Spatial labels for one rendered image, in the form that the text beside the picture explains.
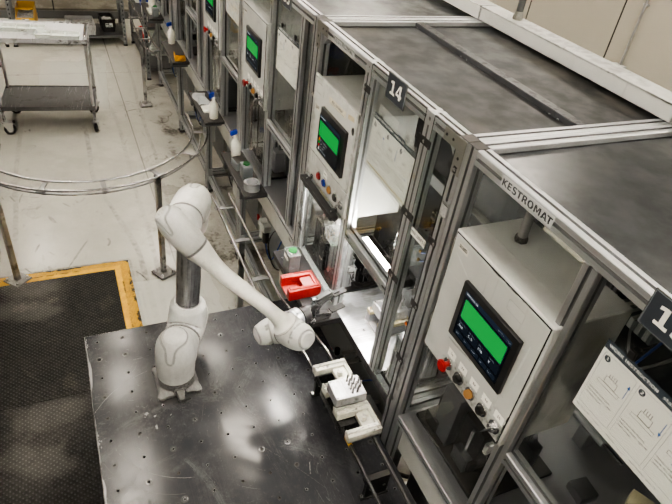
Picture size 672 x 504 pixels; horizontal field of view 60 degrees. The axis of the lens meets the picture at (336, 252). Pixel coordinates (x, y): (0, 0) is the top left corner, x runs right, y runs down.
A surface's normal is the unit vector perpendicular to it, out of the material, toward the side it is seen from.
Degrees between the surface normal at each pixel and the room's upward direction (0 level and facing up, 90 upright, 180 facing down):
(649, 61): 90
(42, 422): 0
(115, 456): 0
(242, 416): 0
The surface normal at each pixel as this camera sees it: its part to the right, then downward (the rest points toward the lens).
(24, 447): 0.12, -0.79
